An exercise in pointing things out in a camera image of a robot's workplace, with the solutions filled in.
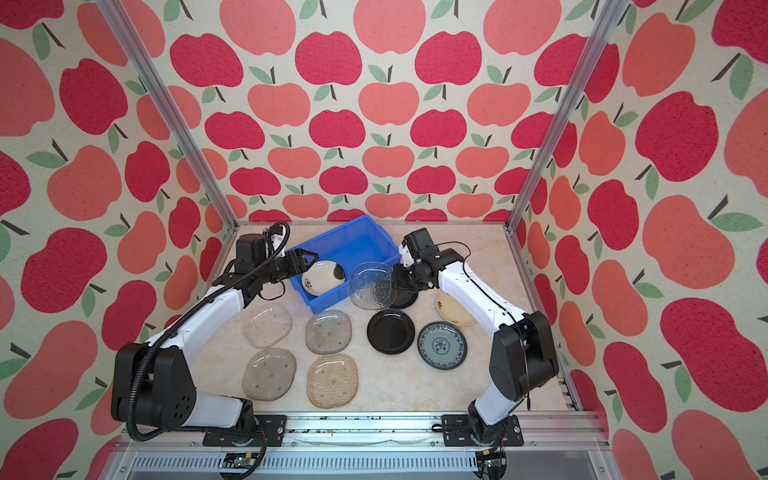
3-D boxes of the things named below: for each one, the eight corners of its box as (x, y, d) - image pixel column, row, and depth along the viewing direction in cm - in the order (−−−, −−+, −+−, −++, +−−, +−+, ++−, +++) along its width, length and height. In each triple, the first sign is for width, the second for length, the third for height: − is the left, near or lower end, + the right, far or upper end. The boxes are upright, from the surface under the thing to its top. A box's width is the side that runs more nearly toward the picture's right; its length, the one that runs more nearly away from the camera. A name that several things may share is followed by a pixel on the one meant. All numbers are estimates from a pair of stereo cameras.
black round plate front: (367, 354, 89) (366, 348, 85) (368, 316, 97) (368, 309, 93) (415, 354, 89) (416, 348, 85) (412, 316, 97) (413, 309, 93)
